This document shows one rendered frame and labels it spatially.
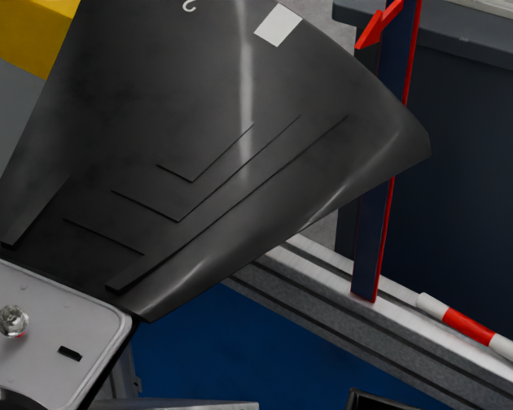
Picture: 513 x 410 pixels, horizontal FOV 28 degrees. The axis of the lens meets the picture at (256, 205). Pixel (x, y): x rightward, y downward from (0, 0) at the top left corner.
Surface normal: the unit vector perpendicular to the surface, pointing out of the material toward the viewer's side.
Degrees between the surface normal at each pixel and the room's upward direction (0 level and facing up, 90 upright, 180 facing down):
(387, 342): 90
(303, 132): 18
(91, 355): 3
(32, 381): 3
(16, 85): 90
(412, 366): 90
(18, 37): 90
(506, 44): 0
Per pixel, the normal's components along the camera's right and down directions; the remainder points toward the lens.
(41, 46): -0.56, 0.61
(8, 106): 0.83, 0.41
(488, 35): 0.01, -0.68
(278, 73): 0.27, -0.55
